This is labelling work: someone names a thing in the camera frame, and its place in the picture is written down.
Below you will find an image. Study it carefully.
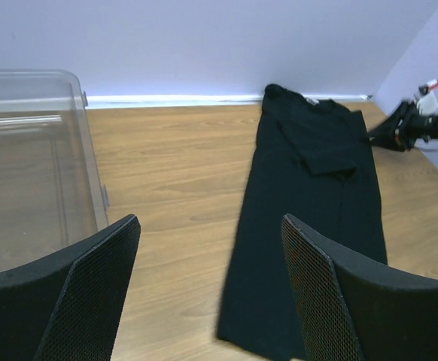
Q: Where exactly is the aluminium frame rail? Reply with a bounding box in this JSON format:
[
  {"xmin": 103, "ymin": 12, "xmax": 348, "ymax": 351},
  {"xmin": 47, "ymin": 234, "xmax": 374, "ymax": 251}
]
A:
[{"xmin": 85, "ymin": 93, "xmax": 374, "ymax": 110}]

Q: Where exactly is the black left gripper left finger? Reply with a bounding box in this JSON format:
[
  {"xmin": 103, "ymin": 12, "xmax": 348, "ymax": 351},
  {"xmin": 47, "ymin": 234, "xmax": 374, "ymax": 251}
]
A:
[{"xmin": 0, "ymin": 214, "xmax": 141, "ymax": 360}]

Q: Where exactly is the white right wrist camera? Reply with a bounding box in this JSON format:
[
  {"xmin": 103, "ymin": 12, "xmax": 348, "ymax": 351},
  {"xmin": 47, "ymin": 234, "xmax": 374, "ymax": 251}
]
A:
[{"xmin": 415, "ymin": 90, "xmax": 438, "ymax": 116}]

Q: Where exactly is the black t shirt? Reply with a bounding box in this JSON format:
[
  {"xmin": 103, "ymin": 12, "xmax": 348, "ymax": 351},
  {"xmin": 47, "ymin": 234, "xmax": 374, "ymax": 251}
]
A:
[{"xmin": 216, "ymin": 84, "xmax": 387, "ymax": 360}]

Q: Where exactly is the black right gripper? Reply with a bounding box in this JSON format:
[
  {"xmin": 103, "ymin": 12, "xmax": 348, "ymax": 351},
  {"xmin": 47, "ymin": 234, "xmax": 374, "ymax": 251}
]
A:
[{"xmin": 367, "ymin": 101, "xmax": 419, "ymax": 151}]

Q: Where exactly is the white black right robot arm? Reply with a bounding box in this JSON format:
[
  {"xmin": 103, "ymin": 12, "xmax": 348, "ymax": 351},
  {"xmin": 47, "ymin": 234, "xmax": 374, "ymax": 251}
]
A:
[{"xmin": 368, "ymin": 79, "xmax": 438, "ymax": 152}]

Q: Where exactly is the clear plastic storage bin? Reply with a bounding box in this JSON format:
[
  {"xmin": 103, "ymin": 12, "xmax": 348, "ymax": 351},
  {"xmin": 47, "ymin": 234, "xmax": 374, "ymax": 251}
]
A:
[{"xmin": 0, "ymin": 70, "xmax": 108, "ymax": 272}]

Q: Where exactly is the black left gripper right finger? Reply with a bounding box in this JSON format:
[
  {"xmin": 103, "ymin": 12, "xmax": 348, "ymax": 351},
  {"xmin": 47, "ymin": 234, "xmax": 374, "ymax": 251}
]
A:
[{"xmin": 281, "ymin": 214, "xmax": 438, "ymax": 360}]

